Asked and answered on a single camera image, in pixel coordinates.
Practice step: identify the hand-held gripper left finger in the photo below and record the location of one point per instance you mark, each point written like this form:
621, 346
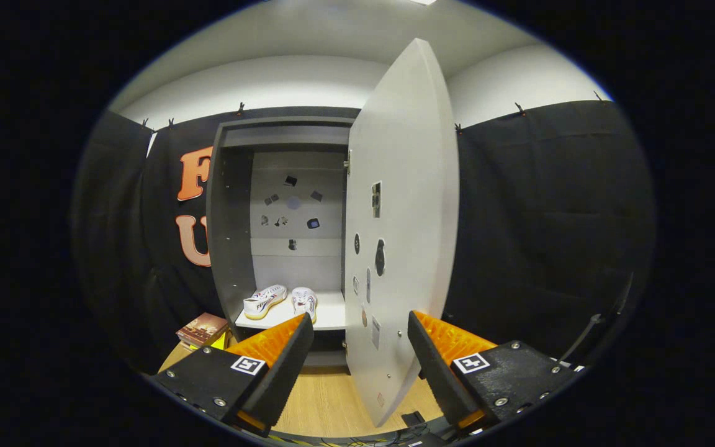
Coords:
283, 379

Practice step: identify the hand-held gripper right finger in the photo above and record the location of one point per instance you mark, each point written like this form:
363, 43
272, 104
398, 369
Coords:
435, 372

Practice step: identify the white striped shoe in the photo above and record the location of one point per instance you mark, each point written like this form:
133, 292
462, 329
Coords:
303, 301
264, 302

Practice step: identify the dark grey shoe cabinet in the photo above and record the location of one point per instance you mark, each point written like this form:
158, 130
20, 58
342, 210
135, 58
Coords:
230, 248

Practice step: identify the beige shoe cabinet door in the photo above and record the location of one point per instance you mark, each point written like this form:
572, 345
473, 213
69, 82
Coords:
407, 155

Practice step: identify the white cabinet shelf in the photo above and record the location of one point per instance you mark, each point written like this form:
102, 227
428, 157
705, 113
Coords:
329, 310

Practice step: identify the metal door hinge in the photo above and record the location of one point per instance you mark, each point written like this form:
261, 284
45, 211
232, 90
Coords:
347, 166

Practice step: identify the small black box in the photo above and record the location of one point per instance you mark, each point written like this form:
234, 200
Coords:
413, 419

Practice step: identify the yellow book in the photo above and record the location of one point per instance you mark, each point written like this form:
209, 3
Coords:
220, 341

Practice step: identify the brown cover book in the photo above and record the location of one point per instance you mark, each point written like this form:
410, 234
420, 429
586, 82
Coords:
202, 328

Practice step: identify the white flat surface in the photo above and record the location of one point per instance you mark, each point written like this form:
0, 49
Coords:
571, 365

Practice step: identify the black backdrop cloth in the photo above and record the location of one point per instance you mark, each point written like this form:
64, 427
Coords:
550, 217

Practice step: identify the ceiling light panel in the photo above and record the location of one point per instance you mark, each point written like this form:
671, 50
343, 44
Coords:
424, 2

